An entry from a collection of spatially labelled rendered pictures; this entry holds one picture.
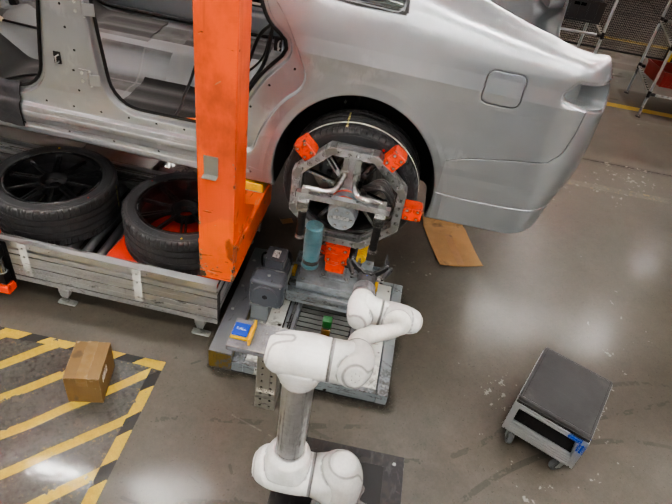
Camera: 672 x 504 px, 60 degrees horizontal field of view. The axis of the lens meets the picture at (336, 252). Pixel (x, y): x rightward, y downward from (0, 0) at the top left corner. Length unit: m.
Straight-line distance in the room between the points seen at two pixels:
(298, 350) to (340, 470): 0.59
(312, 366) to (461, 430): 1.51
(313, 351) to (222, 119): 1.00
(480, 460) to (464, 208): 1.20
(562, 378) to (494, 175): 1.02
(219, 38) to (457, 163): 1.24
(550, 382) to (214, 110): 1.94
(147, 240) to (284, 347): 1.51
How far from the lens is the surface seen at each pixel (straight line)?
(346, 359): 1.68
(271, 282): 2.95
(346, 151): 2.64
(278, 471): 2.14
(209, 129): 2.32
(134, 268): 3.06
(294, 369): 1.71
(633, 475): 3.34
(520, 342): 3.60
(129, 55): 3.94
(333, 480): 2.15
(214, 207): 2.52
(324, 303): 3.26
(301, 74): 2.72
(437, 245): 4.03
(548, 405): 2.90
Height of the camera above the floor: 2.44
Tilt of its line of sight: 40 degrees down
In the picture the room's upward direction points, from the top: 10 degrees clockwise
